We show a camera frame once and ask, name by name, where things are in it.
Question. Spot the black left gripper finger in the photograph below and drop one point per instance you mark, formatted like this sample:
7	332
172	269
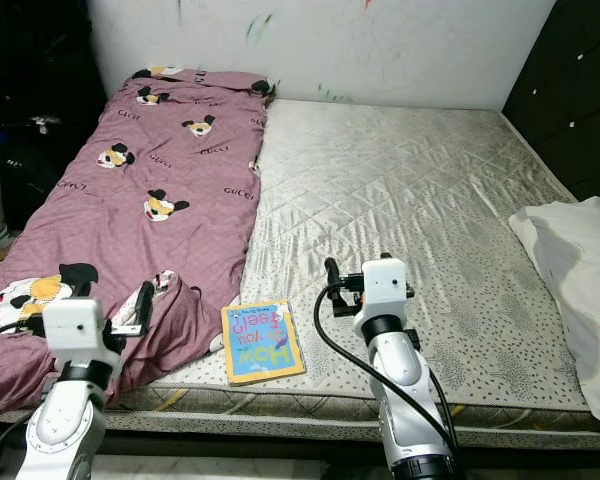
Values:
146	308

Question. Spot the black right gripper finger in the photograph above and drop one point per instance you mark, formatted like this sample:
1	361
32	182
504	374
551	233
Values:
332	273

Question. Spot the colourful children's book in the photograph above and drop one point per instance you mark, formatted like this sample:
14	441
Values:
260	345

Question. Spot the white pillow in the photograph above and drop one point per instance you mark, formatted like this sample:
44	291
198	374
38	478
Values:
570	270

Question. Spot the white patterned cloth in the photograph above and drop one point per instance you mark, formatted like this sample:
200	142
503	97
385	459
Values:
168	285

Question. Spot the mauve cartoon print blanket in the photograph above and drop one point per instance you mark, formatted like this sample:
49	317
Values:
140	250

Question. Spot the white quilted mattress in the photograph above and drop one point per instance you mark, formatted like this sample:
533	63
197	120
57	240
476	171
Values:
390	200

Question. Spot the dark tufted headboard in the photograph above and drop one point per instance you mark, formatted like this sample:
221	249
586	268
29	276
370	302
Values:
570	80

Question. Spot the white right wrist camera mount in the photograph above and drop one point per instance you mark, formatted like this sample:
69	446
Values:
385	288

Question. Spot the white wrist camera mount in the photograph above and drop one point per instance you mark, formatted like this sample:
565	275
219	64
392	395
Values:
75	328
385	288

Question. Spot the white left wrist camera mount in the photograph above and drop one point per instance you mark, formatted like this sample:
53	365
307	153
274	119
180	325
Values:
75	328

